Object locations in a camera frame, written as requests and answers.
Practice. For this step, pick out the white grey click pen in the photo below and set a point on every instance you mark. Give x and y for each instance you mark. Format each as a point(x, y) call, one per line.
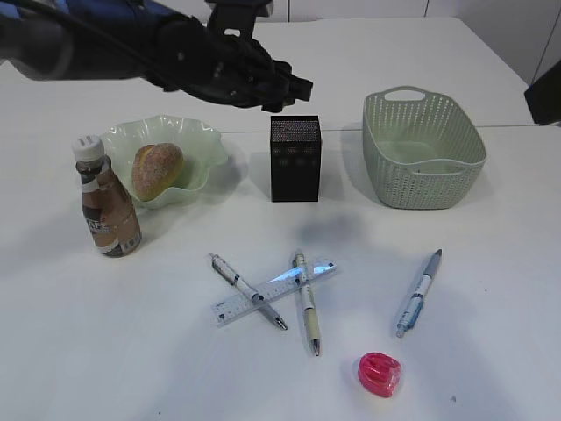
point(248, 299)

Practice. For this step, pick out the green plastic woven basket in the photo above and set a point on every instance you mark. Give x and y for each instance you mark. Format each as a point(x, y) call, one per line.
point(421, 150)

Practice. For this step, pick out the light blue click pen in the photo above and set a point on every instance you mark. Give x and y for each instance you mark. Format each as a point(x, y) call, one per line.
point(415, 303)

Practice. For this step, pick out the cream white click pen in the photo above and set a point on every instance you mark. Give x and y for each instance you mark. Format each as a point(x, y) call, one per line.
point(310, 317)

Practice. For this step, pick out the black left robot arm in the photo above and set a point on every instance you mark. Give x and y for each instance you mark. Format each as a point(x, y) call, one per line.
point(75, 40)

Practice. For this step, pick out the green wavy glass plate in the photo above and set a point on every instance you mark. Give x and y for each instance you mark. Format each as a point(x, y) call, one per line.
point(201, 146)

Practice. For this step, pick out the black mesh pen holder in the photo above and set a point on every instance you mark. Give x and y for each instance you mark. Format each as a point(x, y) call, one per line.
point(295, 155)

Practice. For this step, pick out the pink pencil sharpener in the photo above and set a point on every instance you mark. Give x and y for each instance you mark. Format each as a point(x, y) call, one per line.
point(378, 371)

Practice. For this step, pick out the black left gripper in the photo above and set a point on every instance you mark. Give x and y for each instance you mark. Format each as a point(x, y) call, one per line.
point(218, 61)

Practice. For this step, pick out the sugared bread loaf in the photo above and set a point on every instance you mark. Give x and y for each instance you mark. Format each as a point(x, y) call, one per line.
point(155, 168)

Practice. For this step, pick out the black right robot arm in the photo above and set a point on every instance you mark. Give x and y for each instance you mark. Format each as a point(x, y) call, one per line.
point(543, 97)

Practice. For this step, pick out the clear plastic ruler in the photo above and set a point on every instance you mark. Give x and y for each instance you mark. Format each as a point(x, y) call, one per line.
point(286, 283)

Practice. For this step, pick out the brown plastic drink bottle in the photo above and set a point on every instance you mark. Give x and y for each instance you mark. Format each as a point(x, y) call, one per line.
point(106, 205)

